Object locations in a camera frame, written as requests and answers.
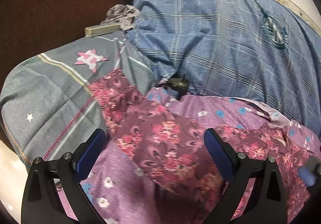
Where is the maroon pink floral garment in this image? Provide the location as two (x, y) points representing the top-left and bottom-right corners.
(90, 70), (309, 216)

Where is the purple flowered bed sheet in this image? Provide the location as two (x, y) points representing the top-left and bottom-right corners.
(81, 88), (320, 223)

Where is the grey star pattern pillow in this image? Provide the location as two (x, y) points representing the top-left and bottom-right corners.
(1, 31), (156, 168)

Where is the blue plaid blanket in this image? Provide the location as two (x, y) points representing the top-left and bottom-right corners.
(127, 0), (320, 134)

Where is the small beige box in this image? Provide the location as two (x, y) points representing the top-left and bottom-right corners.
(84, 23), (120, 38)

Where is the dark red headboard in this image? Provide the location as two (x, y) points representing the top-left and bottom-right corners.
(1, 0), (125, 80)

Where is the grey crumpled cloth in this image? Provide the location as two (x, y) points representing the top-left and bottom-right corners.
(101, 4), (140, 31)

